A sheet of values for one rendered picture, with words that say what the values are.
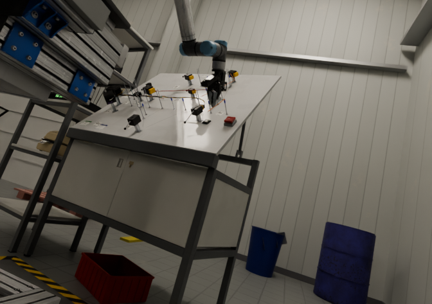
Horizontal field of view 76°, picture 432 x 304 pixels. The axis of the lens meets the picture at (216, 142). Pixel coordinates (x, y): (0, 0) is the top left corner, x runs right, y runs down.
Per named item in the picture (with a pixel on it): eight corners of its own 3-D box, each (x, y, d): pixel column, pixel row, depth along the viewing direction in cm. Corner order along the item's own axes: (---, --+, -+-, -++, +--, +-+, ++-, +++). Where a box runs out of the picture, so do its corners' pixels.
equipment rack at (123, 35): (9, 252, 173) (113, 8, 214) (-32, 225, 203) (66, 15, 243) (78, 251, 216) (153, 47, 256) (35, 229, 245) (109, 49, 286)
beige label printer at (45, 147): (52, 153, 196) (63, 128, 200) (34, 149, 205) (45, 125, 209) (85, 164, 222) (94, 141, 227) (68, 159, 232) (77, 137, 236)
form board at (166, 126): (71, 129, 194) (70, 126, 193) (161, 74, 264) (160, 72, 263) (216, 156, 136) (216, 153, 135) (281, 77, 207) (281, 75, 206)
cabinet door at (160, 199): (183, 247, 129) (207, 167, 138) (105, 216, 156) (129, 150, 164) (186, 247, 131) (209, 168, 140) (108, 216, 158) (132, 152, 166)
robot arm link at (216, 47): (193, 55, 143) (204, 58, 153) (211, 55, 138) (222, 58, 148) (193, 39, 142) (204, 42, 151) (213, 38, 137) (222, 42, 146)
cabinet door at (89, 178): (106, 216, 156) (129, 151, 165) (51, 194, 183) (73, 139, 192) (108, 216, 158) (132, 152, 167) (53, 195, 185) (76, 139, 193)
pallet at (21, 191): (116, 220, 426) (119, 213, 428) (77, 219, 346) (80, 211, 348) (56, 200, 462) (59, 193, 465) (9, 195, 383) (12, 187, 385)
